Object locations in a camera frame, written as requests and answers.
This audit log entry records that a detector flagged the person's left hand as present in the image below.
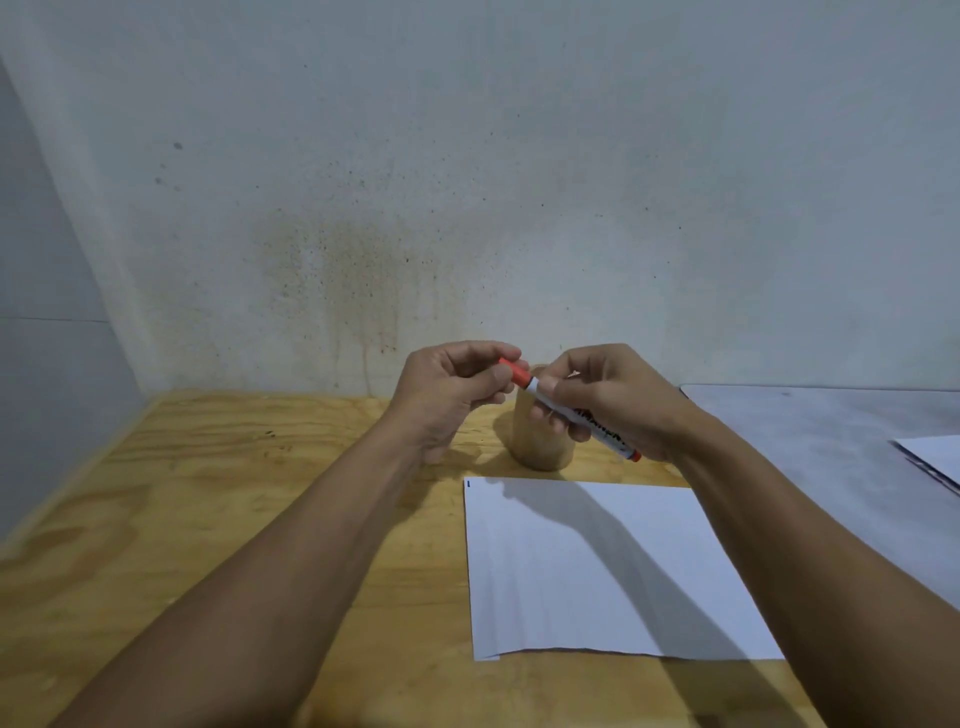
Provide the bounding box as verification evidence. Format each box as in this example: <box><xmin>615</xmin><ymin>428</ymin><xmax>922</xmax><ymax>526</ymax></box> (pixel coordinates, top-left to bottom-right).
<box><xmin>382</xmin><ymin>341</ymin><xmax>524</xmax><ymax>465</ymax></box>

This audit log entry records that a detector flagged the person's right hand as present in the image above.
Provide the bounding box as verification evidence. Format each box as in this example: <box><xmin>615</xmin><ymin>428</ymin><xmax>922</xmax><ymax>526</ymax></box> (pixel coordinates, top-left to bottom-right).
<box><xmin>529</xmin><ymin>343</ymin><xmax>704</xmax><ymax>465</ymax></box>

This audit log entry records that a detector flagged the white marker pen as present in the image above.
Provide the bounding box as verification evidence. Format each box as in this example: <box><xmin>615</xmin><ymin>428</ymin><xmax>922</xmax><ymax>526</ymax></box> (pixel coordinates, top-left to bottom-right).
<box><xmin>525</xmin><ymin>375</ymin><xmax>644</xmax><ymax>464</ymax></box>

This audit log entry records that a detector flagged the person's left forearm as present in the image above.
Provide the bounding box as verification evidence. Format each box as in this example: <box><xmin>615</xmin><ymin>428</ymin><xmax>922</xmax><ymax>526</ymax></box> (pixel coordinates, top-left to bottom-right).
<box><xmin>48</xmin><ymin>408</ymin><xmax>451</xmax><ymax>728</ymax></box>

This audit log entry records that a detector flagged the person's right forearm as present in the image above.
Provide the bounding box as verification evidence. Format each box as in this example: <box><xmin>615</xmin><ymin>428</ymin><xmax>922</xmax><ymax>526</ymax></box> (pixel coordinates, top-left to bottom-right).
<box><xmin>666</xmin><ymin>411</ymin><xmax>960</xmax><ymax>728</ymax></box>

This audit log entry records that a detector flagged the wooden pen holder cup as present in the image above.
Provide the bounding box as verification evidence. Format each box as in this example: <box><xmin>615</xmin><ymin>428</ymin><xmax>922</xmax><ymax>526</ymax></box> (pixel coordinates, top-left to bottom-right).
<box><xmin>511</xmin><ymin>364</ymin><xmax>578</xmax><ymax>473</ymax></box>

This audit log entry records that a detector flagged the white paper sheet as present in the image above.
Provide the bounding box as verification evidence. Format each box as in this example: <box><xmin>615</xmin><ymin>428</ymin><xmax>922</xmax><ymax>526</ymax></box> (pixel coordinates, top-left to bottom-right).
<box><xmin>462</xmin><ymin>477</ymin><xmax>786</xmax><ymax>663</ymax></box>

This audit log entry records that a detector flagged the stack of white papers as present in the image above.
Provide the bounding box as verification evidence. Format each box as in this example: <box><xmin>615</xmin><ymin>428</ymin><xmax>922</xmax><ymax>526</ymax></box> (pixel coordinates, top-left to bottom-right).
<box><xmin>890</xmin><ymin>434</ymin><xmax>960</xmax><ymax>498</ymax></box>

